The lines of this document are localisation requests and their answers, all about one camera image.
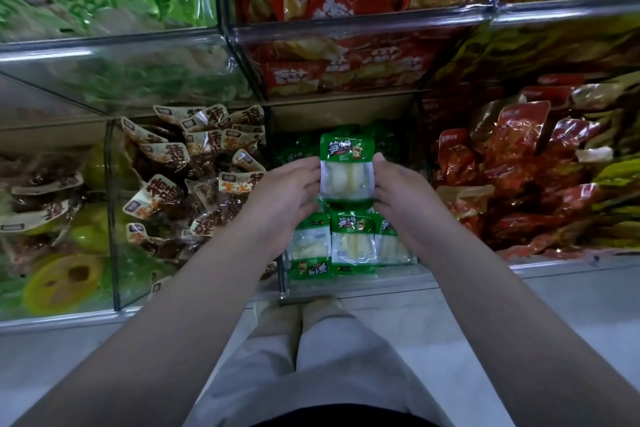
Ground pile of green bamboo packets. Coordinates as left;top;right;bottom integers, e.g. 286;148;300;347
285;121;417;283

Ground black shirt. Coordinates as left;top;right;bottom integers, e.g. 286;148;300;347
255;404;441;427

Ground green packet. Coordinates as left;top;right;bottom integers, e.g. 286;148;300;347
320;131;377;205

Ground person's right hand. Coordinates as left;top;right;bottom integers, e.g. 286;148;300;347
372;153;453;245

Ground light grey shorts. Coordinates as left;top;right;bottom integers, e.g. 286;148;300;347
185;310;453;427

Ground person's left hand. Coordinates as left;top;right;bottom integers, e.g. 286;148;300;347
240;156;323;255

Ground person's left forearm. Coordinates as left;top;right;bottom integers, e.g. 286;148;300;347
10;222;296;427

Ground pile of jelly cups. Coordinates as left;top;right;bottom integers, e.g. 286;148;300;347
0;146;119;323

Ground light shoe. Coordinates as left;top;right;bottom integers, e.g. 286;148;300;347
302;296;353;335
254;300;303;341

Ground pile of glossy red snacks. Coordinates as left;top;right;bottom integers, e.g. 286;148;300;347
435;71;640;263

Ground pile of brown snack packets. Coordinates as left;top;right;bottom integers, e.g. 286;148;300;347
120;103;281;279

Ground person's right forearm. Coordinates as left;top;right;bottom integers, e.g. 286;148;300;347
410;216;640;427

